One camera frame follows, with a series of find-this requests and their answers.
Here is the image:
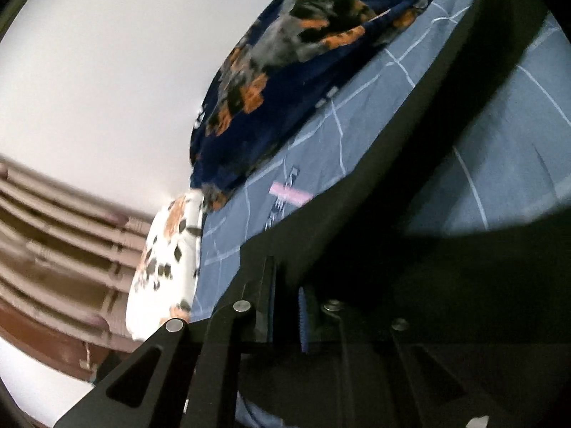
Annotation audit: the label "brown wooden bed frame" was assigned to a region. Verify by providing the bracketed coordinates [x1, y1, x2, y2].
[0, 300, 111, 382]

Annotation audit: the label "navy dog print blanket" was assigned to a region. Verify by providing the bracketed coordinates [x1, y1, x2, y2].
[190, 0, 433, 212]

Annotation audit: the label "black pants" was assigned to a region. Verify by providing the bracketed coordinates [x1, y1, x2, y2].
[236, 0, 570, 427]

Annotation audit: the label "blue grid bed sheet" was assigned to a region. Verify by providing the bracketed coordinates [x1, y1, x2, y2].
[191, 0, 570, 321]

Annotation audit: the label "white floral pillow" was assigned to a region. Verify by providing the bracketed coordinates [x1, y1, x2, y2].
[125, 189, 203, 341]

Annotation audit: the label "beige pink curtain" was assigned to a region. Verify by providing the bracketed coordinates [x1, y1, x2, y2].
[1, 158, 150, 353]

